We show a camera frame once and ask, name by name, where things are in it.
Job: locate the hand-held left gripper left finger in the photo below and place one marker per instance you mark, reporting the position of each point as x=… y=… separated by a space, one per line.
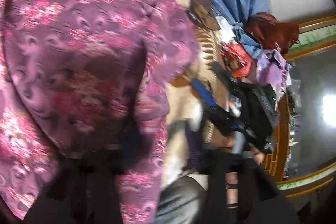
x=105 y=161

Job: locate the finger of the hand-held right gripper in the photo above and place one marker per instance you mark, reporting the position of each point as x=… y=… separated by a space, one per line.
x=203 y=92

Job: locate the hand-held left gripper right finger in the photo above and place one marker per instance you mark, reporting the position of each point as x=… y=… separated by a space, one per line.
x=223 y=161

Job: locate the pink floral garment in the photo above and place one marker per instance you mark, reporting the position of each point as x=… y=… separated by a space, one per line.
x=78 y=56

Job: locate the beige patterned blanket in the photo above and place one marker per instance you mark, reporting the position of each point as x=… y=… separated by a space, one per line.
x=183 y=98

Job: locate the red orange cloth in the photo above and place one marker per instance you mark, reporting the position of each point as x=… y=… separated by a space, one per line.
x=237 y=61

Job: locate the lilac cloth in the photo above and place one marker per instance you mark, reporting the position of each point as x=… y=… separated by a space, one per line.
x=270 y=66

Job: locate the red-brown cloth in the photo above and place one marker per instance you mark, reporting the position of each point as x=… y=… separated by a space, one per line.
x=273 y=29

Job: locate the wooden bed frame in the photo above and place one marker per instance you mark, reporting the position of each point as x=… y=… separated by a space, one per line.
x=278 y=150

